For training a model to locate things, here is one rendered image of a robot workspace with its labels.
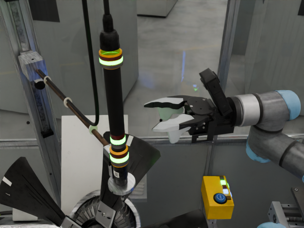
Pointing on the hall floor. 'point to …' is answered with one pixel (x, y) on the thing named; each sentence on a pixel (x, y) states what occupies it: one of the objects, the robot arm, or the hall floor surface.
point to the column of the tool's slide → (55, 170)
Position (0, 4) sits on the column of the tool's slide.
